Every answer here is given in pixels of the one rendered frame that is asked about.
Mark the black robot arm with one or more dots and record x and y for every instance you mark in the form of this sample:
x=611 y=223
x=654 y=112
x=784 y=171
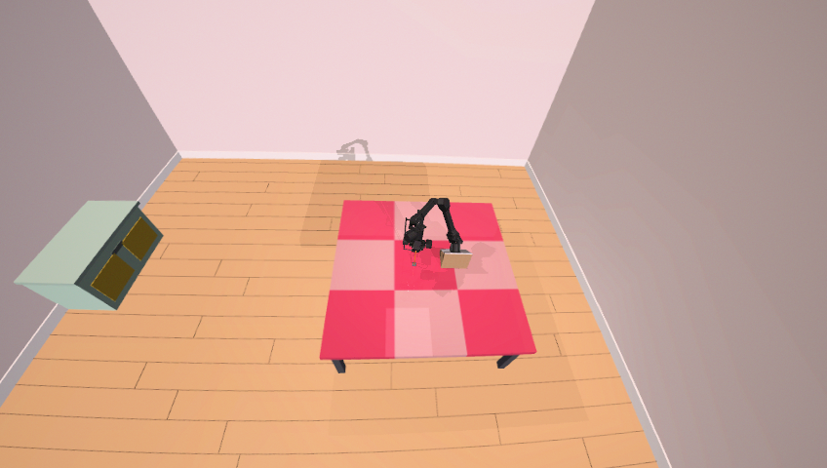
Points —
x=417 y=231

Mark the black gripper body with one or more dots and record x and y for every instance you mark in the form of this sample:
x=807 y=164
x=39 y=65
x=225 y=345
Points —
x=426 y=242

